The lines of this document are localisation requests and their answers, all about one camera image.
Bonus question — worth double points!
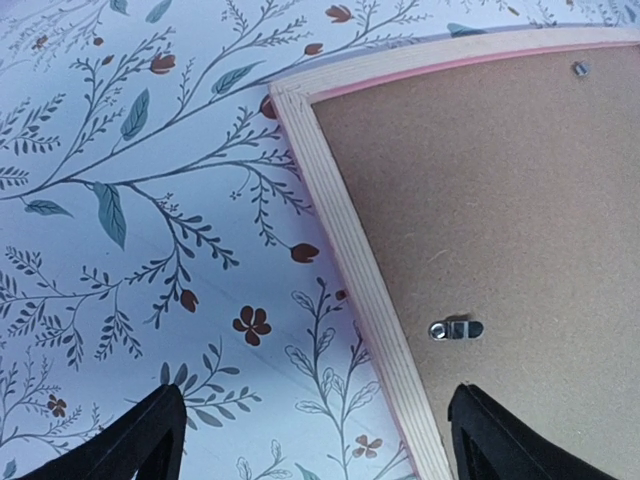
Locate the floral patterned table mat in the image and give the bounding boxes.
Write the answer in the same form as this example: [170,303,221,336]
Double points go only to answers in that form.
[1,1,639,479]

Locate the pink wooden picture frame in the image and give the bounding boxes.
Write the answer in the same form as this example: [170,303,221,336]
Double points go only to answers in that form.
[270,27,639,479]

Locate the brown cardboard backing board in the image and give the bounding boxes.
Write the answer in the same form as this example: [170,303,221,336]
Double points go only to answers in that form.
[314,46,639,479]

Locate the top edge metal clip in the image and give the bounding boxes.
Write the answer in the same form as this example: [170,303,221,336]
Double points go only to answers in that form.
[572,61,591,78]

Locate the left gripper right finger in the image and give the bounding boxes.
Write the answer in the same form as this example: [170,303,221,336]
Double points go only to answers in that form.
[447,384,608,480]

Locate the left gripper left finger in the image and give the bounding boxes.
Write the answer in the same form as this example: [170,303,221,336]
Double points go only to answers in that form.
[21,384,187,480]

